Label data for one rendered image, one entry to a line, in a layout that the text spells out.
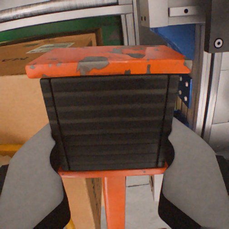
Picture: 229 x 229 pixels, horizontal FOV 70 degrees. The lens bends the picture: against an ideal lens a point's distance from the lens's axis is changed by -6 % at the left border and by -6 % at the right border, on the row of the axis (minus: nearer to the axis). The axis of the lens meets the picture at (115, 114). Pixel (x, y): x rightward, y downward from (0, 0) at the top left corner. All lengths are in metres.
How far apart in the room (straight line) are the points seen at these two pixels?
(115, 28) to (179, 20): 0.98
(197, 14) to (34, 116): 0.32
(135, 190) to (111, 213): 2.06
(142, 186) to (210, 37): 2.01
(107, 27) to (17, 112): 1.08
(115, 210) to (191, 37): 0.38
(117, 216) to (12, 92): 0.23
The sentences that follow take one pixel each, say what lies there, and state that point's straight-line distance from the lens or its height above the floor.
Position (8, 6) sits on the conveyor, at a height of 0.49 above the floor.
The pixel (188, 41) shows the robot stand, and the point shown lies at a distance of 0.45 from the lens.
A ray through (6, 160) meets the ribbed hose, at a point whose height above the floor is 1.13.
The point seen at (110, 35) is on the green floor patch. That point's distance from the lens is 1.31.
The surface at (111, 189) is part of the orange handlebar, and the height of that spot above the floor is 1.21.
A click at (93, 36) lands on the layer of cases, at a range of 0.77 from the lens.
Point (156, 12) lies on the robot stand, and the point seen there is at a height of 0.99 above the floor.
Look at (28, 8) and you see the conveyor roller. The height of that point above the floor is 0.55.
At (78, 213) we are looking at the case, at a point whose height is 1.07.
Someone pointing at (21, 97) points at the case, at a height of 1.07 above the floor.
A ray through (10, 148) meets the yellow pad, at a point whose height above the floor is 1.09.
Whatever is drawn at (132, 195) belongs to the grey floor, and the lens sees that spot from 2.34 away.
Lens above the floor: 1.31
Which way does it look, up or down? 60 degrees down
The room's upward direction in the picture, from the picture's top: 177 degrees clockwise
